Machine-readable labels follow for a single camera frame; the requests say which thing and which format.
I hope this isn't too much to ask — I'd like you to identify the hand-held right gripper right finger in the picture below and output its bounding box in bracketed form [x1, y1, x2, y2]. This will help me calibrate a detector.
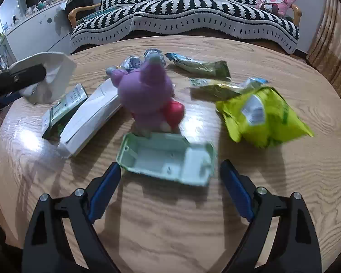
[219, 160, 322, 273]

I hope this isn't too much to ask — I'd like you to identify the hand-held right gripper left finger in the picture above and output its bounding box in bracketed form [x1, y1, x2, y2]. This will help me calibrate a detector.
[22, 162, 122, 273]

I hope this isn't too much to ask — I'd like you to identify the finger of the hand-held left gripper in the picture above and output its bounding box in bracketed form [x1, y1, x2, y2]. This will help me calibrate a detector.
[0, 64, 46, 97]
[0, 91, 22, 114]

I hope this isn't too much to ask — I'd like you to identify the mint green plastic tray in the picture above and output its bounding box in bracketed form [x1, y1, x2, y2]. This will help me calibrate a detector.
[116, 132, 218, 187]

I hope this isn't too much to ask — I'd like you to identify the silver blue snack packet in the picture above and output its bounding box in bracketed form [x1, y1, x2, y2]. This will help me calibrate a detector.
[190, 77, 269, 100]

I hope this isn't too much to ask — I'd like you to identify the white cabinet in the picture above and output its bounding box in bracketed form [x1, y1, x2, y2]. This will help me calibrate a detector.
[0, 4, 73, 63]

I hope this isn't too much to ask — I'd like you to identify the green white cigarette box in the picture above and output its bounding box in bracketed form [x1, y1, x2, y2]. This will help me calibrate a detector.
[42, 83, 88, 140]

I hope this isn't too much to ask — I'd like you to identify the white carton box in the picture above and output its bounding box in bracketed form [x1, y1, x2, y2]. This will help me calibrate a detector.
[58, 85, 123, 159]

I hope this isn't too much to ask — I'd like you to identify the yellow-green snack bag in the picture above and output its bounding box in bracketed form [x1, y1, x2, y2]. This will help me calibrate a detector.
[215, 87, 314, 148]

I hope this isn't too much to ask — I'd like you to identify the wooden sofa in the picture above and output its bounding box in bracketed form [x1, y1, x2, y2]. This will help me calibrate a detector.
[68, 3, 302, 54]

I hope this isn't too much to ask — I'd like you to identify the black side cabinet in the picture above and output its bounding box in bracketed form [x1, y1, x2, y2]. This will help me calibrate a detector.
[64, 0, 95, 30]

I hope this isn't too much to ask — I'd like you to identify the teal striped book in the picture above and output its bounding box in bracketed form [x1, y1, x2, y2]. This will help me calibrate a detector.
[84, 8, 114, 20]

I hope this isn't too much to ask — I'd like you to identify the purple toy figure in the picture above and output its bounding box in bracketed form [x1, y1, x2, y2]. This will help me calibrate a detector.
[106, 53, 185, 137]

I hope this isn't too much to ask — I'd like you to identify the crumpled silver foil wrapper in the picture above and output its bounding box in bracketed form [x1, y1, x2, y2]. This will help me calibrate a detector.
[122, 49, 167, 72]

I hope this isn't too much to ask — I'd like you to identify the dark green foil wrapper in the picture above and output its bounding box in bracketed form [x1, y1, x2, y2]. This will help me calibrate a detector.
[165, 53, 231, 79]

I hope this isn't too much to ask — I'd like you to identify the beige curtain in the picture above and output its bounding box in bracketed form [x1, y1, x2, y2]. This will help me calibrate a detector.
[306, 0, 341, 106]

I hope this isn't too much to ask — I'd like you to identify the black white striped sofa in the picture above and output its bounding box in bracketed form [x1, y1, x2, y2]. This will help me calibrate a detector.
[70, 0, 299, 54]

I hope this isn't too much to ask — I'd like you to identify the pink cartoon cushion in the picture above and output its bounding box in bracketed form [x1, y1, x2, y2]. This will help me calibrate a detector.
[255, 0, 297, 17]

